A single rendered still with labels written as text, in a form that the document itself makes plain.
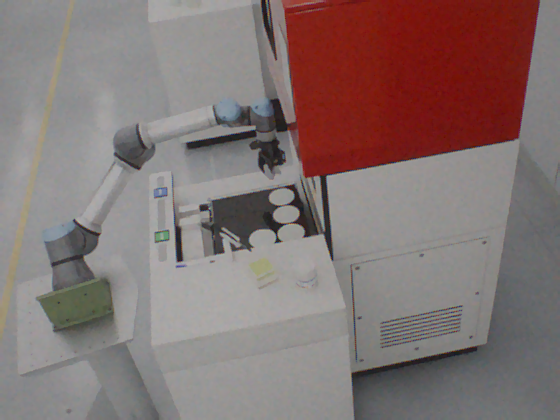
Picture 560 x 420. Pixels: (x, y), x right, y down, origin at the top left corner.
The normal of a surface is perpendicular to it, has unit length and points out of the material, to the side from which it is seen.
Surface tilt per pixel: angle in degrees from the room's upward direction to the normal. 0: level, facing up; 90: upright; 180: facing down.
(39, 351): 0
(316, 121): 90
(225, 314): 0
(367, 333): 90
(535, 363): 0
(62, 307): 90
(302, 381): 90
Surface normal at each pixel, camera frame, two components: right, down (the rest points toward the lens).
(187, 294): -0.11, -0.74
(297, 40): 0.16, 0.64
